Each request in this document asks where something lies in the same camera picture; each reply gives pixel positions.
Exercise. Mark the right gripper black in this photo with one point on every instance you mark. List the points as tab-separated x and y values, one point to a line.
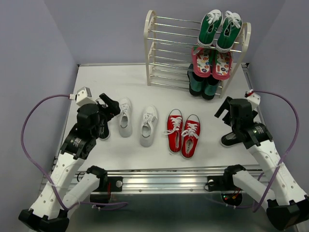
225	105

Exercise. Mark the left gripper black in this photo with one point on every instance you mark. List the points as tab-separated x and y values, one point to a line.
113	106

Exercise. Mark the white sneaker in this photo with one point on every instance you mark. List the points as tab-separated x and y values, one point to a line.
148	126
124	118

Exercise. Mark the black sneaker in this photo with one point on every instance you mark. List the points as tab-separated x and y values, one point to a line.
104	134
229	140

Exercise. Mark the red sneaker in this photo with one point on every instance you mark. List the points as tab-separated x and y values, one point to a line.
190	136
174	130

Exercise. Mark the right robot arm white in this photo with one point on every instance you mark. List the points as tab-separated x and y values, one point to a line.
285	202

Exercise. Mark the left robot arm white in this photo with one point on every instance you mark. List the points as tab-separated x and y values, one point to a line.
50	212

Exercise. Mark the cream metal shoe rack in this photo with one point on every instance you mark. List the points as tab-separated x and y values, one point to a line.
167	49

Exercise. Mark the pink patterned slipper right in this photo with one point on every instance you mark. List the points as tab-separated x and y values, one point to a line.
221	65

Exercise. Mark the pink patterned slipper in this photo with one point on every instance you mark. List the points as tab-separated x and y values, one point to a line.
202	61
221	65

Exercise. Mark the pink patterned slipper left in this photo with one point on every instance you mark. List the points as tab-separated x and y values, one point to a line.
202	61

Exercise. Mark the green sneaker right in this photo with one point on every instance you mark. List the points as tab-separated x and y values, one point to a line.
231	28

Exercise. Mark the green sneaker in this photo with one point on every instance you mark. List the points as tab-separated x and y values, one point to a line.
209	25
231	28

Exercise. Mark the green sneaker left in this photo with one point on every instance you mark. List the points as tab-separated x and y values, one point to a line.
209	25

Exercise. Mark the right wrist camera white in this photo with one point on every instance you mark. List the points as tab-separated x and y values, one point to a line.
253	98

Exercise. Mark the aluminium mounting rail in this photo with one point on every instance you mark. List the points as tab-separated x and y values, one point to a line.
170	181

